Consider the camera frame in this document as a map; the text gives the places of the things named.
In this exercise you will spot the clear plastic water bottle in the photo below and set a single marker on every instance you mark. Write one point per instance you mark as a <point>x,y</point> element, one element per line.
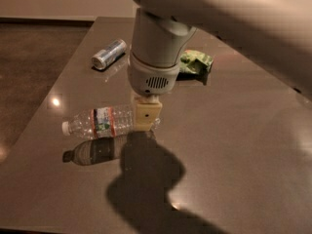
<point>109,121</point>

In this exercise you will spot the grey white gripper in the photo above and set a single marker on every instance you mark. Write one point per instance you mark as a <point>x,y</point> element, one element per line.
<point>152,77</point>

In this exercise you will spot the crumpled green chip bag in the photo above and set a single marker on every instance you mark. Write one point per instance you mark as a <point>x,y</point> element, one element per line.
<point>195,62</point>

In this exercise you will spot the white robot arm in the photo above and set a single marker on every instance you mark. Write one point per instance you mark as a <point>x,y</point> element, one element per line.
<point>275,34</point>

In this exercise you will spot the silver blue redbull can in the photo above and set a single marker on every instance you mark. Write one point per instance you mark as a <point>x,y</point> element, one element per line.
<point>103,58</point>

